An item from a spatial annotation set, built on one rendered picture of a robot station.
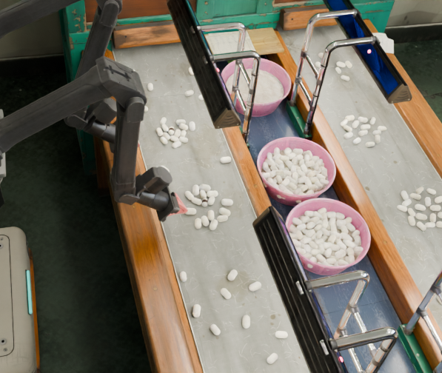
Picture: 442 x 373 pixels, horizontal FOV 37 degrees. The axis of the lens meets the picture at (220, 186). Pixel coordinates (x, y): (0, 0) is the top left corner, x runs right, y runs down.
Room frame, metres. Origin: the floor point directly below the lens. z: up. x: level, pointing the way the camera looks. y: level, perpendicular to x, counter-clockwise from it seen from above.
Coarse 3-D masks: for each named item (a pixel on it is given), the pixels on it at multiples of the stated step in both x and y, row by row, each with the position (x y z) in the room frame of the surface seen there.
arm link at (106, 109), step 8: (96, 104) 1.41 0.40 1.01; (104, 104) 1.40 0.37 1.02; (112, 104) 1.42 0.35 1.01; (88, 112) 1.40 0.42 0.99; (96, 112) 1.39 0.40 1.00; (104, 112) 1.39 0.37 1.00; (112, 112) 1.39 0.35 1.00; (72, 120) 1.36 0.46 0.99; (80, 120) 1.36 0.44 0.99; (104, 120) 1.38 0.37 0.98; (112, 120) 1.40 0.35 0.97; (80, 128) 1.35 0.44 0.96
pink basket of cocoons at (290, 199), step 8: (272, 144) 1.59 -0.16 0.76; (280, 144) 1.60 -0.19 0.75; (288, 144) 1.61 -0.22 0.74; (304, 144) 1.62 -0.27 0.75; (312, 144) 1.61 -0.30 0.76; (264, 152) 1.55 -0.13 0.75; (272, 152) 1.58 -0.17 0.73; (312, 152) 1.60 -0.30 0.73; (320, 152) 1.59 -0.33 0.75; (264, 160) 1.54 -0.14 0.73; (328, 160) 1.55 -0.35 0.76; (328, 168) 1.53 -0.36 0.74; (328, 176) 1.50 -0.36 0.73; (328, 184) 1.45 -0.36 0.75; (272, 192) 1.41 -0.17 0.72; (280, 192) 1.37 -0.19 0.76; (320, 192) 1.39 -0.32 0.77; (280, 200) 1.40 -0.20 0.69; (288, 200) 1.38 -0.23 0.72; (296, 200) 1.38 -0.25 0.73; (304, 200) 1.39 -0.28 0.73
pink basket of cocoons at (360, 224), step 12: (300, 204) 1.33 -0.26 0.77; (312, 204) 1.35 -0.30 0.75; (324, 204) 1.36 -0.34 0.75; (336, 204) 1.36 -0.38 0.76; (288, 216) 1.28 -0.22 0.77; (348, 216) 1.33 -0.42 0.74; (360, 216) 1.31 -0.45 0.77; (288, 228) 1.25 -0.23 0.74; (360, 228) 1.29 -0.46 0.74; (312, 264) 1.12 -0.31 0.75; (348, 264) 1.12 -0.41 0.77
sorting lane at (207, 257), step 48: (144, 48) 2.04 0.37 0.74; (192, 96) 1.80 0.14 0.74; (144, 144) 1.53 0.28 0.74; (192, 144) 1.56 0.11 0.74; (240, 192) 1.37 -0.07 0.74; (192, 240) 1.16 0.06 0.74; (240, 240) 1.18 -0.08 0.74; (192, 288) 0.99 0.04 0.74; (240, 288) 1.01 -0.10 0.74; (240, 336) 0.86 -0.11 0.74; (288, 336) 0.88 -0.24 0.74
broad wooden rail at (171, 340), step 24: (144, 168) 1.42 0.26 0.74; (120, 216) 1.20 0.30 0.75; (144, 216) 1.21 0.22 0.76; (144, 240) 1.12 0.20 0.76; (144, 264) 1.03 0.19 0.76; (168, 264) 1.05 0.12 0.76; (144, 288) 0.96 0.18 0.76; (168, 288) 0.97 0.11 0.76; (144, 312) 0.88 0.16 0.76; (168, 312) 0.89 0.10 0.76; (144, 336) 0.88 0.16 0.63; (168, 336) 0.82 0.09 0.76; (192, 336) 0.84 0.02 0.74; (168, 360) 0.75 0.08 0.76; (192, 360) 0.76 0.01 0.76
